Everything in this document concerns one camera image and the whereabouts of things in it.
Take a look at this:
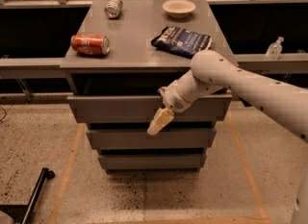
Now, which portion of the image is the grey bottom drawer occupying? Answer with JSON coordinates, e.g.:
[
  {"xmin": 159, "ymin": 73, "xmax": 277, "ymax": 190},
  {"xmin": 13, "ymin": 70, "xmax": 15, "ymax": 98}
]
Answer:
[{"xmin": 98, "ymin": 153, "xmax": 206, "ymax": 170}]

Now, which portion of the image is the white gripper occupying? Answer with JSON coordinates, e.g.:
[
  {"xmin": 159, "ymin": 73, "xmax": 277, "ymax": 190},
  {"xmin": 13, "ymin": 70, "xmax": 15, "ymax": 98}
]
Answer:
[{"xmin": 147, "ymin": 81, "xmax": 192, "ymax": 136}]

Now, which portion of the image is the blue chip bag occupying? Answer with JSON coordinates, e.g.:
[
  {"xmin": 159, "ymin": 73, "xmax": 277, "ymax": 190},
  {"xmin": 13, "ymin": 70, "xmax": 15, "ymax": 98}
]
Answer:
[{"xmin": 151, "ymin": 26, "xmax": 212, "ymax": 59}]

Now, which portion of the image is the grey drawer cabinet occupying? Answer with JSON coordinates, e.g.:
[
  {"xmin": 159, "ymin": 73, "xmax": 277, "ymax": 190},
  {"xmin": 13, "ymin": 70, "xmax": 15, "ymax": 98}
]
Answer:
[{"xmin": 59, "ymin": 0, "xmax": 240, "ymax": 173}]

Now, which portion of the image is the white paper bowl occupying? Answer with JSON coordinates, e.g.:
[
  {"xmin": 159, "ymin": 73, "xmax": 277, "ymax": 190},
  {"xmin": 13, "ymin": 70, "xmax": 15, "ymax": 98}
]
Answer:
[{"xmin": 163, "ymin": 0, "xmax": 195, "ymax": 19}]

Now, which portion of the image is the grey middle drawer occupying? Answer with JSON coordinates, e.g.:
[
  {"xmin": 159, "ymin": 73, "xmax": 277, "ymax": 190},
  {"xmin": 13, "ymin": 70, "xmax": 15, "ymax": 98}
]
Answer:
[{"xmin": 87, "ymin": 128, "xmax": 216, "ymax": 150}]

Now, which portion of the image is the clear sanitizer bottle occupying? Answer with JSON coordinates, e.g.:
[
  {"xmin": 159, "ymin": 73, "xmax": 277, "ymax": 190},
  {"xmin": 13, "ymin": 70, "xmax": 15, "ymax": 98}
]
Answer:
[{"xmin": 266, "ymin": 37, "xmax": 284, "ymax": 61}]

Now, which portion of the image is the red cola can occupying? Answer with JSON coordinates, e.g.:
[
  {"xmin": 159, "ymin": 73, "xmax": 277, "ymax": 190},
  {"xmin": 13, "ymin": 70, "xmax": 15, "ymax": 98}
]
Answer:
[{"xmin": 70, "ymin": 34, "xmax": 110, "ymax": 56}]

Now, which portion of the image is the grey top drawer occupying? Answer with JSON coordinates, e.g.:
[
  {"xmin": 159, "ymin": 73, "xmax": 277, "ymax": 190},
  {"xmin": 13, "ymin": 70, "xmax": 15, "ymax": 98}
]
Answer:
[{"xmin": 67, "ymin": 94, "xmax": 231, "ymax": 124}]

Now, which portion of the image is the grey drawer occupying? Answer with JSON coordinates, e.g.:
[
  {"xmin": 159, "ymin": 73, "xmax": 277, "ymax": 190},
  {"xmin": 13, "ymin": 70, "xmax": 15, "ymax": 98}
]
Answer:
[
  {"xmin": 87, "ymin": 128, "xmax": 216, "ymax": 150},
  {"xmin": 98, "ymin": 153, "xmax": 206, "ymax": 170},
  {"xmin": 67, "ymin": 94, "xmax": 231, "ymax": 124}
]

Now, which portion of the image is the silver soda can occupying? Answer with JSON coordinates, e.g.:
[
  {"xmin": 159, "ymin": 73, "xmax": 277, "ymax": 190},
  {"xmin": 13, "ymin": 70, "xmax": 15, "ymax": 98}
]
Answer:
[{"xmin": 104, "ymin": 0, "xmax": 123, "ymax": 19}]

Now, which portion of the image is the black stand leg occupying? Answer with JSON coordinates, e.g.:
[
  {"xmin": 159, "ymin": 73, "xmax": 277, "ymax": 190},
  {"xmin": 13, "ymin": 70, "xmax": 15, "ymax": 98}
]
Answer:
[{"xmin": 0, "ymin": 167, "xmax": 55, "ymax": 224}]

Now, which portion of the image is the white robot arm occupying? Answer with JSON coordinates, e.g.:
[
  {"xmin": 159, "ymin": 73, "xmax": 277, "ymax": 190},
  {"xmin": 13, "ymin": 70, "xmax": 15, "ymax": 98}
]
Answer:
[{"xmin": 147, "ymin": 50, "xmax": 308, "ymax": 142}]

